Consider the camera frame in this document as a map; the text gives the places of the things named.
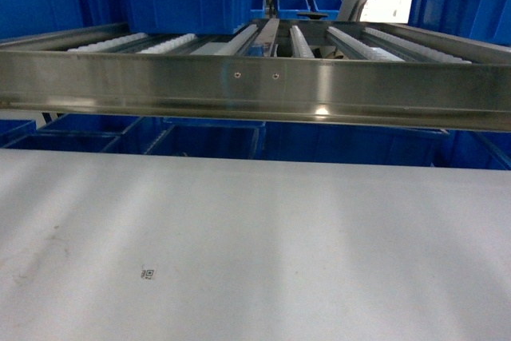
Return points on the stainless steel shelf rack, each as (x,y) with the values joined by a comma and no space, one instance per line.
(359,73)

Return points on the QR code sticker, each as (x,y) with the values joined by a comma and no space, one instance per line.
(148,273)

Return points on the blue bin on rollers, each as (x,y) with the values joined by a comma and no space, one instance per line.
(187,1)

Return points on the blue bin top right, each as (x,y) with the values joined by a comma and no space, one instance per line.
(482,20)

